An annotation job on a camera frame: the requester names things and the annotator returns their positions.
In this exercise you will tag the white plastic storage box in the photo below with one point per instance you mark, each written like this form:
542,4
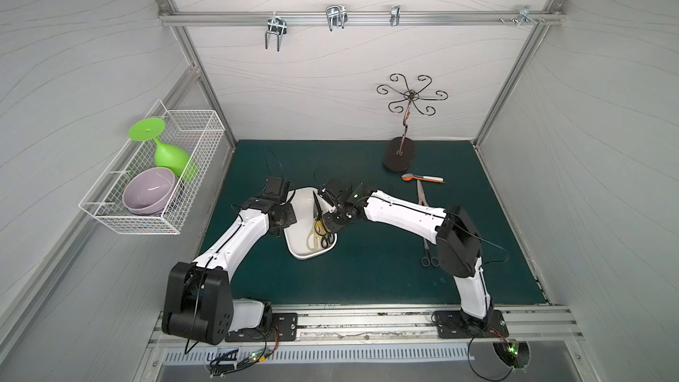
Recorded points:
296,235

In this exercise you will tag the metal double hook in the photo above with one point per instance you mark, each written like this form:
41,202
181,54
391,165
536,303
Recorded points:
336,16
276,28

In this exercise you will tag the metal double hook middle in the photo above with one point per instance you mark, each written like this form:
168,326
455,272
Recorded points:
336,16

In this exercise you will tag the grey pink handled scissors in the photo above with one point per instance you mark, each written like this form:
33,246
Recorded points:
421,194

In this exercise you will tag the metal double hook left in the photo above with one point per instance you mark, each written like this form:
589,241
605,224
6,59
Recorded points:
276,28

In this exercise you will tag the metal bracket hook right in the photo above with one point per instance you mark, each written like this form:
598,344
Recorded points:
523,18

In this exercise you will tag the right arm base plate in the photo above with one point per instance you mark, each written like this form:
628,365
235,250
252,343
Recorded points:
455,324

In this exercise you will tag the purple bowl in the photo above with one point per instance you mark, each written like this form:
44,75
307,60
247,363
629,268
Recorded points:
150,191

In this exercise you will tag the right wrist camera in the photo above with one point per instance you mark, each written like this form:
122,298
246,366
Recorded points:
334,188

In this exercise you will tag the aluminium top rail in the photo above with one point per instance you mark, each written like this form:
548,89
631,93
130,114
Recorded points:
355,19

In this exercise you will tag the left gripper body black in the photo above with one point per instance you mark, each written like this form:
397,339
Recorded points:
286,217

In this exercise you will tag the green table mat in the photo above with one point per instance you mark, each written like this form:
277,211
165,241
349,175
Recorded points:
371,263

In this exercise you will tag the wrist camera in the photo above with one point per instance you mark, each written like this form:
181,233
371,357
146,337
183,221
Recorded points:
334,188
276,189

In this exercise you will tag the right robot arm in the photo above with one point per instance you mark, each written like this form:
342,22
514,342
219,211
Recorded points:
451,231

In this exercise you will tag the small black handled scissors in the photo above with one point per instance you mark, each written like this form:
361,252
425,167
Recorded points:
327,240

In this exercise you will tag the yellow black handled scissors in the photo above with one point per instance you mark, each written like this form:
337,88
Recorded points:
318,227

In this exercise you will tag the cream kitchen shears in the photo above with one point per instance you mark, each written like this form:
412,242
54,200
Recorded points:
313,241

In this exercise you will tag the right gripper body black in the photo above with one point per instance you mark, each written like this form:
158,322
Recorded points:
336,215

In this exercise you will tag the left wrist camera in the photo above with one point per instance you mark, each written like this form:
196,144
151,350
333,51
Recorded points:
276,189

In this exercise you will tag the orange white spoon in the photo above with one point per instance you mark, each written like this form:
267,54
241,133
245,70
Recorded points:
411,176

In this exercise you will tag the white vented cable duct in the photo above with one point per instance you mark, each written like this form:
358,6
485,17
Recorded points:
328,354

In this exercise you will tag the green plastic goblet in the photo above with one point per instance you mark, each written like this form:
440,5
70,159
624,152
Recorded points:
166,155

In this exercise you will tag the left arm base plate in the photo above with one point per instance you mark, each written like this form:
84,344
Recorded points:
273,327

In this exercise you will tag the small metal hook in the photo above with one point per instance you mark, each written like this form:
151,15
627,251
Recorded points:
395,16

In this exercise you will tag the white wire basket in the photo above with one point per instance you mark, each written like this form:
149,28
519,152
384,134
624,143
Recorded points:
198,132

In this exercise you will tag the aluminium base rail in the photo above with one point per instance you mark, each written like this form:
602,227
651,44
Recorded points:
409,323

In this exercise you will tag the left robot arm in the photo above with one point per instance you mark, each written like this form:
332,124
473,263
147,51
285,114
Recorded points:
199,303

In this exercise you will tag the brown metal hook stand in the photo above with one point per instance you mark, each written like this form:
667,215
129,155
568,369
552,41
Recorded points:
401,150

